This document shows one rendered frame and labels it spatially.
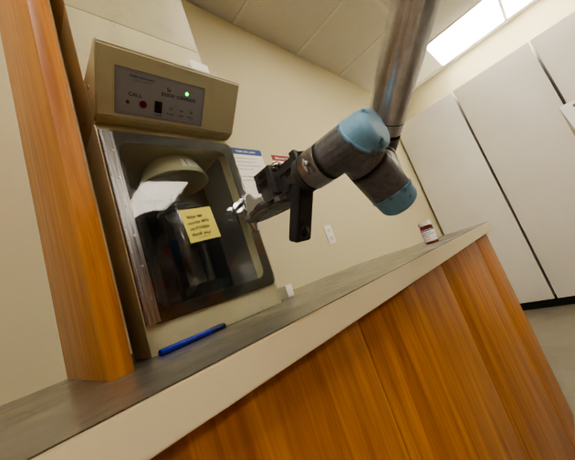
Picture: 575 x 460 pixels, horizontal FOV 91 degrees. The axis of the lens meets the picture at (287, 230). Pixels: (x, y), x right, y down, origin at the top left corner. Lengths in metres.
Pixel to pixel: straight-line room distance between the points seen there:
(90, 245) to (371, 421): 0.47
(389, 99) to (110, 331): 0.58
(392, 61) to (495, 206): 2.81
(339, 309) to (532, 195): 2.96
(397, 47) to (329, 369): 0.51
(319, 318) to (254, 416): 0.13
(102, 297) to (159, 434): 0.25
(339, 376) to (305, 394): 0.07
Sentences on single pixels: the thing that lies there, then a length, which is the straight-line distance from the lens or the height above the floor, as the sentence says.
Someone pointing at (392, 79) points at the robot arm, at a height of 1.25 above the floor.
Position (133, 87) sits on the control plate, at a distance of 0.71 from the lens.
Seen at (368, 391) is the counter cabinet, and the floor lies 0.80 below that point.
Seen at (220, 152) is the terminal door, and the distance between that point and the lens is 0.79.
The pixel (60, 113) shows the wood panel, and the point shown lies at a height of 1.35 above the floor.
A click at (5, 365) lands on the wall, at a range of 0.99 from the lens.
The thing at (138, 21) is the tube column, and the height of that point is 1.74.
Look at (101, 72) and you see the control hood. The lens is 0.70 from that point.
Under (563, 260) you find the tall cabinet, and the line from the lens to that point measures 3.33.
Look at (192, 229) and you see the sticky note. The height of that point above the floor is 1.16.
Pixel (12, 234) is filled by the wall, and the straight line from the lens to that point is 1.05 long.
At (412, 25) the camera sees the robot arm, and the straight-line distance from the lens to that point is 0.57.
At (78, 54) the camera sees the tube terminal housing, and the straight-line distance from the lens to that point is 0.83.
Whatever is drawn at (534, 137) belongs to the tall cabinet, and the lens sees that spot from 3.30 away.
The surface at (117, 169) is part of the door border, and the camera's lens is 0.65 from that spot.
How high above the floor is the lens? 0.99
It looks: 10 degrees up
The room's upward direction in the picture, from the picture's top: 20 degrees counter-clockwise
